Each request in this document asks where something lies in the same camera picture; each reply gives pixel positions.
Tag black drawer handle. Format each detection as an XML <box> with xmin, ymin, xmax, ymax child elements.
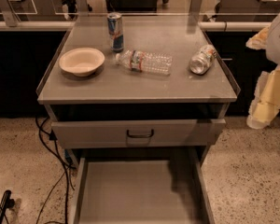
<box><xmin>126</xmin><ymin>129</ymin><xmax>155</xmax><ymax>139</ymax></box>

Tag white horizontal rail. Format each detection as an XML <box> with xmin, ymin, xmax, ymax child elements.
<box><xmin>0</xmin><ymin>21</ymin><xmax>273</xmax><ymax>33</ymax></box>

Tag grey open middle drawer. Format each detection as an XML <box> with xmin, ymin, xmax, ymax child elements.
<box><xmin>68</xmin><ymin>147</ymin><xmax>215</xmax><ymax>224</ymax></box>

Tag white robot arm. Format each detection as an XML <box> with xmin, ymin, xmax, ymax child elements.
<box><xmin>245</xmin><ymin>13</ymin><xmax>280</xmax><ymax>129</ymax></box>

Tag grey drawer cabinet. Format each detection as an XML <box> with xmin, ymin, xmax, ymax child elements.
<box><xmin>35</xmin><ymin>14</ymin><xmax>242</xmax><ymax>224</ymax></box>

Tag clear acrylic barrier panel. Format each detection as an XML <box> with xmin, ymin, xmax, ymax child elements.
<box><xmin>0</xmin><ymin>0</ymin><xmax>280</xmax><ymax>28</ymax></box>

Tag grey top drawer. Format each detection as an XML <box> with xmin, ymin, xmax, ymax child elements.
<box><xmin>51</xmin><ymin>119</ymin><xmax>226</xmax><ymax>149</ymax></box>

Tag silver soda can lying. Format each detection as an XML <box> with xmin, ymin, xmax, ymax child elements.
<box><xmin>189</xmin><ymin>45</ymin><xmax>217</xmax><ymax>75</ymax></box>

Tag white paper bowl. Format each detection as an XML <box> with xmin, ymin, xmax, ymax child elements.
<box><xmin>59</xmin><ymin>48</ymin><xmax>105</xmax><ymax>77</ymax></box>

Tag black floor cables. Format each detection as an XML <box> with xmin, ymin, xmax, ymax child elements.
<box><xmin>0</xmin><ymin>115</ymin><xmax>77</xmax><ymax>224</ymax></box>

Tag black object on floor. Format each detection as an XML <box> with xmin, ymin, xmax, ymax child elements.
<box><xmin>0</xmin><ymin>189</ymin><xmax>15</xmax><ymax>224</ymax></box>

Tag blue silver energy drink can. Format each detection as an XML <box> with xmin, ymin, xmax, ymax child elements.
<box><xmin>107</xmin><ymin>12</ymin><xmax>124</xmax><ymax>52</ymax></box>

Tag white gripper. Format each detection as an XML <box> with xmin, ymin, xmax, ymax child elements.
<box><xmin>245</xmin><ymin>27</ymin><xmax>280</xmax><ymax>129</ymax></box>

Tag clear plastic water bottle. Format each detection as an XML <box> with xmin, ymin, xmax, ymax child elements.
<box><xmin>115</xmin><ymin>50</ymin><xmax>173</xmax><ymax>76</ymax></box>

